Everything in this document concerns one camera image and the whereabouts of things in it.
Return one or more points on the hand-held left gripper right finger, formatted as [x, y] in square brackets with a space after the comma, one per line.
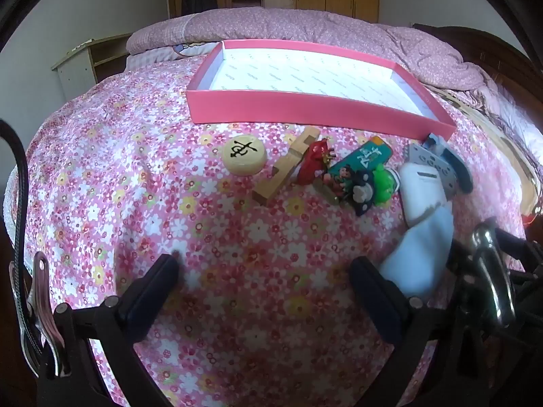
[373, 292]

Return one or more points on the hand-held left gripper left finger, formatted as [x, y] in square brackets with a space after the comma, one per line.
[157, 280]

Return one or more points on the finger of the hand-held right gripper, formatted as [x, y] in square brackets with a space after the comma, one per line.
[462, 263]
[521, 245]

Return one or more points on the white oval case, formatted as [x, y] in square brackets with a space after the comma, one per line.
[420, 258]

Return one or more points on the white charger plug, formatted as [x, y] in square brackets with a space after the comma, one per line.
[424, 195]

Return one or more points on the green frog toy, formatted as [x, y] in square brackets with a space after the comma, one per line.
[384, 184]

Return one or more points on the wooden puzzle block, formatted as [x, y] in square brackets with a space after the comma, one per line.
[288, 165]

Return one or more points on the round wooden chess piece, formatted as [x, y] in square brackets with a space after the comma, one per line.
[244, 152]

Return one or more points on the pink cardboard box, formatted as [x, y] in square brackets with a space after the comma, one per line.
[297, 110]

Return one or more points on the black and white cow figure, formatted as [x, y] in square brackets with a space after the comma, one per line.
[360, 193]

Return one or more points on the pink floral bed sheet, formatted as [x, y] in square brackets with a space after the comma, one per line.
[169, 178]

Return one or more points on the grey blue gadget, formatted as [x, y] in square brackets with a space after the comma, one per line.
[426, 157]

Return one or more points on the small doll figurine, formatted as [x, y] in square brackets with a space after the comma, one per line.
[337, 182]

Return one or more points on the red figurine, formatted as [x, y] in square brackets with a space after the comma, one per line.
[314, 159]

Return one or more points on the dark wooden headboard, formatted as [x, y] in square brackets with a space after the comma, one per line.
[488, 46]

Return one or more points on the bedside cabinet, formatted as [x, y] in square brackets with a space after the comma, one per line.
[85, 68]

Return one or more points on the cartoon print pillow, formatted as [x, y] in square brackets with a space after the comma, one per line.
[191, 48]

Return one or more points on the pink quilt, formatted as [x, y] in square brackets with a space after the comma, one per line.
[318, 25]

